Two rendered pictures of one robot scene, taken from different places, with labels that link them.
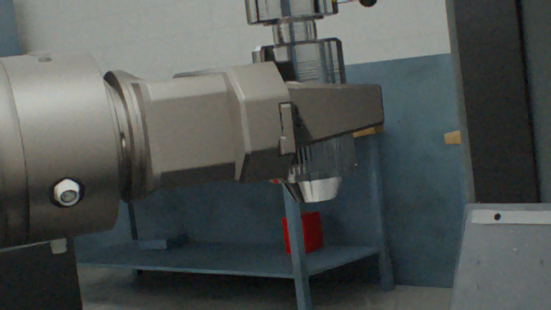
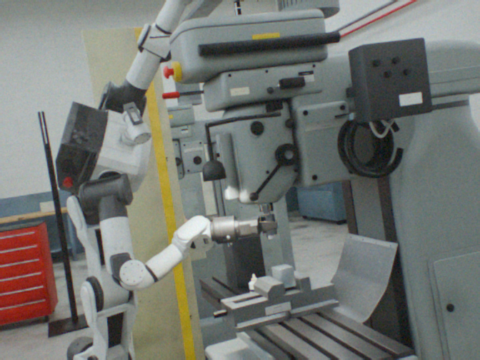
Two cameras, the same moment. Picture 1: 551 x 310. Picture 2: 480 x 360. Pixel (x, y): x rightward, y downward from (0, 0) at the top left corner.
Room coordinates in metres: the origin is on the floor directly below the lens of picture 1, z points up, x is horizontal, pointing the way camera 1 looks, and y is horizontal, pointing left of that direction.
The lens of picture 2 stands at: (-1.08, -0.81, 1.50)
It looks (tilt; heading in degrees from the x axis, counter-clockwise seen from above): 3 degrees down; 28
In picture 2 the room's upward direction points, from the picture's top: 9 degrees counter-clockwise
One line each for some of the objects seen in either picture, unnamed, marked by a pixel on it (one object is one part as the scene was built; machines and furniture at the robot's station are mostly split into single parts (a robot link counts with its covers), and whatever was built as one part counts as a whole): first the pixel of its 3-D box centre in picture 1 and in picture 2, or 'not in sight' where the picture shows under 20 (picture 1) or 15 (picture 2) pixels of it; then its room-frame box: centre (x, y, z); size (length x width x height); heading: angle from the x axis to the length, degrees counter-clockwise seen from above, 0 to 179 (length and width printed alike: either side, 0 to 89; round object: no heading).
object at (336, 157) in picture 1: (305, 119); (268, 226); (0.57, -0.02, 1.23); 0.05 x 0.05 x 0.06
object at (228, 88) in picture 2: not in sight; (261, 88); (0.60, -0.05, 1.68); 0.34 x 0.24 x 0.10; 136
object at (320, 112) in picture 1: (327, 111); (268, 226); (0.54, -0.03, 1.23); 0.06 x 0.02 x 0.03; 111
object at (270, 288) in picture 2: not in sight; (268, 286); (0.49, -0.02, 1.05); 0.12 x 0.06 x 0.04; 47
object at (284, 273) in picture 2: not in sight; (283, 276); (0.53, -0.06, 1.07); 0.06 x 0.05 x 0.06; 47
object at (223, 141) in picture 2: not in sight; (228, 166); (0.49, 0.06, 1.44); 0.04 x 0.04 x 0.21; 46
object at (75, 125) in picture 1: (134, 139); (241, 228); (0.54, 0.07, 1.23); 0.13 x 0.12 x 0.10; 21
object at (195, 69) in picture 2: not in sight; (247, 48); (0.58, -0.03, 1.81); 0.47 x 0.26 x 0.16; 136
